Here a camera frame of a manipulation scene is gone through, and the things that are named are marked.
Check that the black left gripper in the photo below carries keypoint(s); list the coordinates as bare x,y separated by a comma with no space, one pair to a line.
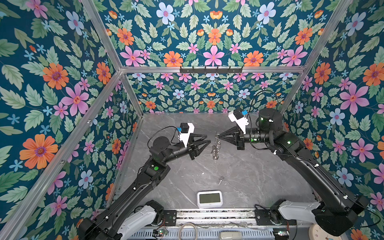
192,149

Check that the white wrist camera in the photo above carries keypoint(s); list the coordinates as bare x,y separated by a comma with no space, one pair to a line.
239,116
184,132

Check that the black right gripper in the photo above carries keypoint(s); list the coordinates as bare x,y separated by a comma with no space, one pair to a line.
225,136

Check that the white analog clock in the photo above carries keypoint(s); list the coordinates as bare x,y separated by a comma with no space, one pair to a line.
317,233

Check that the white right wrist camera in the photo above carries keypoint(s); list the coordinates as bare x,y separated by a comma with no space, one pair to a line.
239,116

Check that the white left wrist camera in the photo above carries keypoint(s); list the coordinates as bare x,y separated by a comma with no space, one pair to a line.
184,132

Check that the aluminium frame post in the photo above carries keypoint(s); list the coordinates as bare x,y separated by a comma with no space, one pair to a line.
99,26
336,17

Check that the aluminium frame post back right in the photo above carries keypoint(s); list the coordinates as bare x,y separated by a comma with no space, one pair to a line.
336,17

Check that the steel key holder plate with rings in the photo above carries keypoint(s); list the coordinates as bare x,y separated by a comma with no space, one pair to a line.
216,148

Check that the black hook rail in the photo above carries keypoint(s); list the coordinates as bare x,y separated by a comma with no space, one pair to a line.
210,70

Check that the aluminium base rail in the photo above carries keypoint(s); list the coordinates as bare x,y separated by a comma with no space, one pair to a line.
214,216

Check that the white digital timer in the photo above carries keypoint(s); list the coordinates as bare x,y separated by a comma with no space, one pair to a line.
209,199

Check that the aluminium frame post back left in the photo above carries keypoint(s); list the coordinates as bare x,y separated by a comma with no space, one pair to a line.
99,26

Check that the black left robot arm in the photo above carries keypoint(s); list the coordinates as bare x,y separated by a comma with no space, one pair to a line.
120,220

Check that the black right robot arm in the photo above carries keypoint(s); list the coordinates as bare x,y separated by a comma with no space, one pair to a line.
337,209

